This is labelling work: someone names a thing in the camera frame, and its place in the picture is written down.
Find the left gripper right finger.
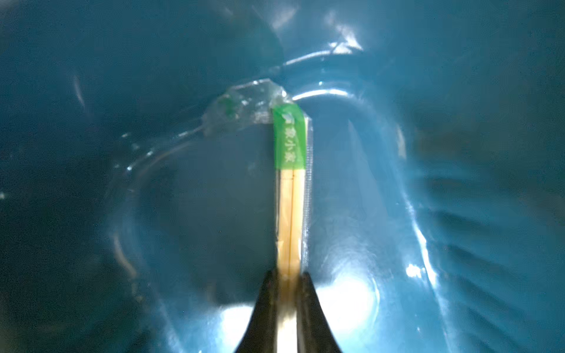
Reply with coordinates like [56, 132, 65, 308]
[296, 272, 342, 353]

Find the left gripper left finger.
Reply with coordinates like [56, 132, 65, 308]
[235, 270, 278, 353]

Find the teal plastic storage box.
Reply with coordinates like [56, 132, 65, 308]
[1, 1, 564, 352]

